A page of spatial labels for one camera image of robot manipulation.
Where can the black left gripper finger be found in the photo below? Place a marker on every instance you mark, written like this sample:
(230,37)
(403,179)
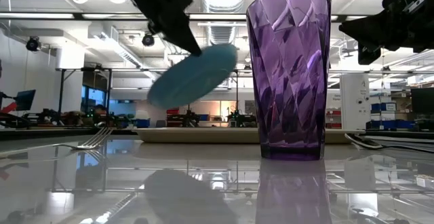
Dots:
(181,35)

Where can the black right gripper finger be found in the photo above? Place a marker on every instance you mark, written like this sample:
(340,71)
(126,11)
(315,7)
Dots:
(364,27)
(369,54)

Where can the blue round plate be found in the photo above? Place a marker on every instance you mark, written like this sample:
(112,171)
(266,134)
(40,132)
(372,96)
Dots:
(193,76)

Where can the silver metal spoon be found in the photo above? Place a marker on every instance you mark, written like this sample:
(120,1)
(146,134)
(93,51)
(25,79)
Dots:
(363,142)

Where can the silver metal fork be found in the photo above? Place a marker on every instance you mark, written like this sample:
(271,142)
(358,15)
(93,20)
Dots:
(89,140)

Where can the purple faceted plastic cup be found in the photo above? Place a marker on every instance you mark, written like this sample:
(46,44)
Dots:
(290,74)

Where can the beige plastic tray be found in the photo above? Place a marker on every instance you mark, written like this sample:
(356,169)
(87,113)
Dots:
(203,135)

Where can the black ceiling spot lamp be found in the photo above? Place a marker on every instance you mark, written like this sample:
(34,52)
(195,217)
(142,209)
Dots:
(33,43)
(148,40)

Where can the white cabinet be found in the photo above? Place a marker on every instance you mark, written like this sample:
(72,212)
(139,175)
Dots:
(355,102)

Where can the blue storage bins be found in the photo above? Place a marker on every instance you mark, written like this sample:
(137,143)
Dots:
(390,117)

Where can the black computer monitor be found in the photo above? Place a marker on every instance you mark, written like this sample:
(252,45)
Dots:
(422,100)

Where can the tilted computer monitor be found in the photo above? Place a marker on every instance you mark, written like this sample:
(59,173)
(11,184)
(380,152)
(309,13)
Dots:
(25,99)

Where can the silver ventilation duct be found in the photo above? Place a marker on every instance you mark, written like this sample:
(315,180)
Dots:
(222,6)

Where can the black metal frame stand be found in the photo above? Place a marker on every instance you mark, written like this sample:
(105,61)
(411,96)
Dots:
(84,81)

